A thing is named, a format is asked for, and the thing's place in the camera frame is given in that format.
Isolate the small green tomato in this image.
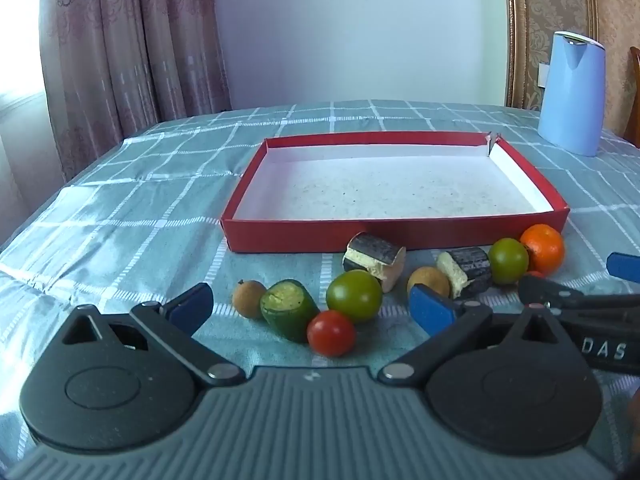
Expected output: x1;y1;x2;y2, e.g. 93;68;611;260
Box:
488;237;529;285

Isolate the orange tangerine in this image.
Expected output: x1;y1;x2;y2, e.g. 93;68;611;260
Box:
520;224;565;275

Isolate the eggplant piece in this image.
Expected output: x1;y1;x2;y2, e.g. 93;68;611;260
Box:
342;232;407;294
436;247;492;299

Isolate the brown longan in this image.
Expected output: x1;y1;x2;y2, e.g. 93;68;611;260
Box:
231;281;266;320
407;266;451;297

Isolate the large green tomato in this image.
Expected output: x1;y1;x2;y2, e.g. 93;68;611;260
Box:
326;270;383;324

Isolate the green cucumber piece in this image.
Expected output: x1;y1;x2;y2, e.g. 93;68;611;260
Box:
259;280;320;344

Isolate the wooden headboard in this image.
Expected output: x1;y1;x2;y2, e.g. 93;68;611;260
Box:
624;45;640;149

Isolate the teal checked tablecloth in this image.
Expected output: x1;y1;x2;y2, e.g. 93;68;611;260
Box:
1;100;639;468

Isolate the light blue kettle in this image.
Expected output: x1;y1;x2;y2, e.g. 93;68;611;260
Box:
538;30;605;157

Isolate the red cardboard box tray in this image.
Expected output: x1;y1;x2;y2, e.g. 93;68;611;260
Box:
220;131;570;254

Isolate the pink patterned curtain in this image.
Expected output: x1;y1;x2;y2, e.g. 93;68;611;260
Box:
39;0;231;179

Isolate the white wall socket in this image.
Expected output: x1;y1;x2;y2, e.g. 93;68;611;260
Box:
537;63;549;88

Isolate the gold wall moulding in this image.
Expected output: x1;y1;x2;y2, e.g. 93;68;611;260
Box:
506;0;599;110

